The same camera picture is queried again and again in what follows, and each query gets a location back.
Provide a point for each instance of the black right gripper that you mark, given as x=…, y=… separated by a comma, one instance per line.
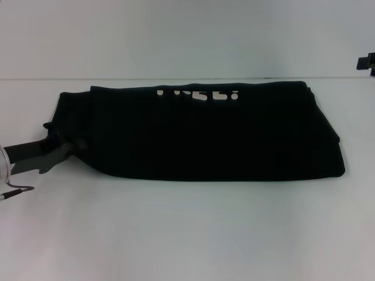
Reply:
x=372, y=64

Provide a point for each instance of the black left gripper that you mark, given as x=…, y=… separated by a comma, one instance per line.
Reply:
x=38, y=155

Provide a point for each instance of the black shirt with white print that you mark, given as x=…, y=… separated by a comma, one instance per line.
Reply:
x=199, y=131

